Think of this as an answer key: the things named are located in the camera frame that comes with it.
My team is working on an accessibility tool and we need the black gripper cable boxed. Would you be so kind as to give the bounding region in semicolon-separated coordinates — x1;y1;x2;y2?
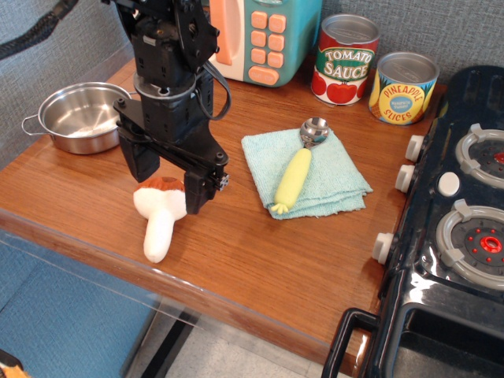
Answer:
202;61;233;121

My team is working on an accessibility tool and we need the pineapple slices can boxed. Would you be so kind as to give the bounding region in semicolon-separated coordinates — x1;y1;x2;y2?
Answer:
369;51;439;125

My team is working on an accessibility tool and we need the plush mushroom toy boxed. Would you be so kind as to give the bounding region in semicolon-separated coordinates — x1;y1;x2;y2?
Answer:
133;177;187;263

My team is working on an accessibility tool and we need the teal toy microwave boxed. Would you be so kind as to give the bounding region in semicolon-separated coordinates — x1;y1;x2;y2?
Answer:
202;0;322;87

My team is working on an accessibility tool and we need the black braided cable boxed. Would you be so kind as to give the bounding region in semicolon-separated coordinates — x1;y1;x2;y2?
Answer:
0;0;80;61

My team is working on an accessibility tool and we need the black toy stove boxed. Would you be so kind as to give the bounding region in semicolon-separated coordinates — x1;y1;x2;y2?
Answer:
322;65;503;377

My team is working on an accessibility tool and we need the tomato sauce can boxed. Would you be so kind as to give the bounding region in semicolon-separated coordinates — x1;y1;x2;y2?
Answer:
311;13;380;106

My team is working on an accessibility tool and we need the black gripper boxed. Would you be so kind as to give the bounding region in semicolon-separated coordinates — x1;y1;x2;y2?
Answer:
113;70;229;215

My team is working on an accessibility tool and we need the light blue folded cloth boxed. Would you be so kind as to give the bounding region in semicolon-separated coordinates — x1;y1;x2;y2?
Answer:
242;129;372;220

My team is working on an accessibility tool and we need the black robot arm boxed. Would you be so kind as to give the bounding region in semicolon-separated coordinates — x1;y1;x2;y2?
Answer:
113;1;232;214

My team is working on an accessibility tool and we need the small metal pot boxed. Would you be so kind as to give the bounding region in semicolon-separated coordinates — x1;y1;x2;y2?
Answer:
21;82;134;155

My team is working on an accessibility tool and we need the spoon with yellow-green handle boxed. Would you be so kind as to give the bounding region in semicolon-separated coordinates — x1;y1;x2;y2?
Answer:
271;117;329;215

